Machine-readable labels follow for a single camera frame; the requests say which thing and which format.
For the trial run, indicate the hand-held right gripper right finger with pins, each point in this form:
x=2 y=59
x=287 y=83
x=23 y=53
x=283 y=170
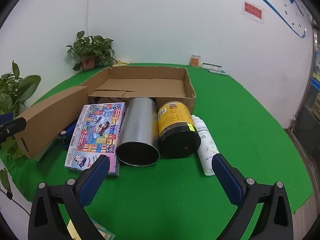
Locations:
x=226 y=178

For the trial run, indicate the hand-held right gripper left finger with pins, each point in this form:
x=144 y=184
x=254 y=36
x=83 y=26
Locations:
x=96 y=176

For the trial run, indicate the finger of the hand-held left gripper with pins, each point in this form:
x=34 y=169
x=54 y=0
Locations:
x=12 y=127

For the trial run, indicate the narrow small cardboard box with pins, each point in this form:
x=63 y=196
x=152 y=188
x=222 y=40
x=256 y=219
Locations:
x=50 y=120

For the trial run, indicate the white spray bottle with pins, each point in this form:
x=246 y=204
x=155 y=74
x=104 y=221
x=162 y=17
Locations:
x=205 y=140

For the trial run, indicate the colourful cartoon puzzle box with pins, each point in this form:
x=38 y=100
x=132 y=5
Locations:
x=95 y=130

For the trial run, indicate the blue stapler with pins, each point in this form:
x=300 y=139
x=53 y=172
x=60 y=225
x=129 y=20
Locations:
x=65 y=136

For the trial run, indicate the silver metal can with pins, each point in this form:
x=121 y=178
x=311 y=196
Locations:
x=137 y=122

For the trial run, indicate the yellow and black jar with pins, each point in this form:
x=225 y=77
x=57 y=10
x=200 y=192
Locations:
x=175 y=120

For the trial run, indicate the large leafy green plant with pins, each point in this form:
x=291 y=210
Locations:
x=25 y=85

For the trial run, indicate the green table cloth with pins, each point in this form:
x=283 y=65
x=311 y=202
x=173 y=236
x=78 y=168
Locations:
x=162 y=200

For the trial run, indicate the glass door cabinet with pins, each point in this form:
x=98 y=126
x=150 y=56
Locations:
x=312 y=105

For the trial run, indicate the small potted green plant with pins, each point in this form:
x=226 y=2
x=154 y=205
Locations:
x=92 y=45

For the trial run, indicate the yellow cloth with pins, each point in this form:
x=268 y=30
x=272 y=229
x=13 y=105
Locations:
x=120 y=63

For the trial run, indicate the small orange label jar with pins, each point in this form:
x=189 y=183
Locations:
x=195 y=61

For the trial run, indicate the blue wall decal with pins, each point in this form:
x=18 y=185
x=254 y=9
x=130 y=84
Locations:
x=301 y=34

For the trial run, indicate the red wall sign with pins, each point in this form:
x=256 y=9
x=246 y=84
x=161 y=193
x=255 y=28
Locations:
x=253 y=10

